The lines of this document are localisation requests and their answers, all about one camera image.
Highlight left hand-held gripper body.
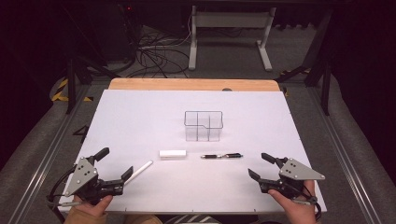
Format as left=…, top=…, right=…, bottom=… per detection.
left=64, top=157, right=125, bottom=206

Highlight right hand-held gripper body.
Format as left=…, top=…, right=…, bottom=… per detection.
left=257, top=157, right=327, bottom=200

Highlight white pen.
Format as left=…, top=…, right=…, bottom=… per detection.
left=123, top=160, right=154, bottom=187

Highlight black pen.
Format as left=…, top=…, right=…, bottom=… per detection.
left=200, top=152, right=244, bottom=160

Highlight clear plastic organizer box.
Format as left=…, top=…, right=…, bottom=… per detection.
left=183, top=110, right=224, bottom=143

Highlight person's left hand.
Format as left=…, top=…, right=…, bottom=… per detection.
left=72, top=194, right=114, bottom=218

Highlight person's right hand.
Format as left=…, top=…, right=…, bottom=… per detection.
left=267, top=179, right=318, bottom=224

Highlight white eraser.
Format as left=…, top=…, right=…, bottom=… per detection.
left=159, top=149, right=188, bottom=159

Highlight white board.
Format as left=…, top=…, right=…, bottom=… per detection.
left=56, top=89, right=328, bottom=215

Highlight yellow black hazard tape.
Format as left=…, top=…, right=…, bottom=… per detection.
left=50, top=77, right=94, bottom=103

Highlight black metal stand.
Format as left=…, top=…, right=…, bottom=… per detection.
left=64, top=55, right=120, bottom=115
left=275, top=8, right=333, bottom=117

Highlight person's striped clothing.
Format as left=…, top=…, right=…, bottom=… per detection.
left=163, top=214, right=222, bottom=224

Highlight wooden table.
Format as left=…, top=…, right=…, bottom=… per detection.
left=107, top=77, right=281, bottom=92

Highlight left hand-held gripper black cable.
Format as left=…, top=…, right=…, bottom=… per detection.
left=46, top=167, right=82, bottom=222

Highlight hand-held gripper black cable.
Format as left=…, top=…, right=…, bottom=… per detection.
left=46, top=167, right=82, bottom=222
left=291, top=186, right=323, bottom=222

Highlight right hand-held gripper black cable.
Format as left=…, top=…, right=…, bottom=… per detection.
left=291, top=186, right=323, bottom=222

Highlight metal floor rail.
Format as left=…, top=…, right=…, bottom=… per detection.
left=306, top=86, right=389, bottom=224
left=7, top=86, right=92, bottom=224

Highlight bundle of floor cables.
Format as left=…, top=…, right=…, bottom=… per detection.
left=123, top=23, right=192, bottom=79

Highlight white metal desk frame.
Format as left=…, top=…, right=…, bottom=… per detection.
left=188, top=5, right=277, bottom=73

